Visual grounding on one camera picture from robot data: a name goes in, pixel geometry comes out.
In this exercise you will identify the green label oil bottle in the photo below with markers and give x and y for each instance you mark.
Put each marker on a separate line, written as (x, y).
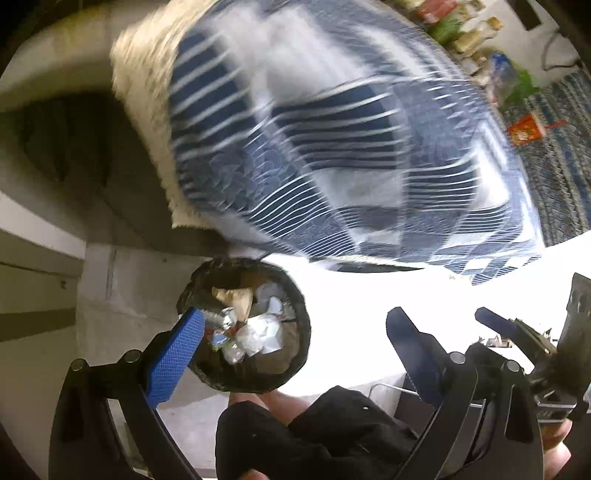
(443, 28)

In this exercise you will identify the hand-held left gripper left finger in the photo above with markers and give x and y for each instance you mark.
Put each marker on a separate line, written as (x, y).
(178, 360)

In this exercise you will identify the black trash bin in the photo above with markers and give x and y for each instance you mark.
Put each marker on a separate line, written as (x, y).
(286, 369)

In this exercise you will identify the person's black shorts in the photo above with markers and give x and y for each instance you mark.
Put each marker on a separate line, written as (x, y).
(323, 438)

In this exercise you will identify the small bottle with yellow cap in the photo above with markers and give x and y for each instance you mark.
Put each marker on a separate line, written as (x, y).
(471, 39)

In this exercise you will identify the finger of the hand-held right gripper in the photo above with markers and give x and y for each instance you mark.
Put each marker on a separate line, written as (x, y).
(496, 321)

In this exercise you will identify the person's right hand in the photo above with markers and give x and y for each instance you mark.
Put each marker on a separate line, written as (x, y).
(565, 457)

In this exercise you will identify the brown paper bag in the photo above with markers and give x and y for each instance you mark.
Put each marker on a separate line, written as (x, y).
(235, 297)

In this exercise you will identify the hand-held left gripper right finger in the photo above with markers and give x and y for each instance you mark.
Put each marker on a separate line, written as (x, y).
(413, 355)

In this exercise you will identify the red paper cup with straw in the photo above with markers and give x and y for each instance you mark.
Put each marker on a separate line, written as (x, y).
(526, 131)

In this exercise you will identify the blue patterned woven cloth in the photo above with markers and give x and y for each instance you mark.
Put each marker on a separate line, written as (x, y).
(554, 175)

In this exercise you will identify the green plastic bag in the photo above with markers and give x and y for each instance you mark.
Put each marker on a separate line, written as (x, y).
(521, 85)

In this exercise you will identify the white paper bag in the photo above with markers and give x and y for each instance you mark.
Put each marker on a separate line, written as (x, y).
(261, 337)

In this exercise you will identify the blue white plastic bag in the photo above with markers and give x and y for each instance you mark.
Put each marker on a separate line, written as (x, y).
(501, 69)

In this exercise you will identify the person's bare leg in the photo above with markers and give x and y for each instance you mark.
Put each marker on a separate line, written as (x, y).
(272, 406)

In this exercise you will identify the black wall outlet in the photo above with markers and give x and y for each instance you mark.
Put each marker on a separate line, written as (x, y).
(533, 19)

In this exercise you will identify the blue patterned tablecloth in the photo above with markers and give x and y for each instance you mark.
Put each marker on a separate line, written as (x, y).
(346, 138)

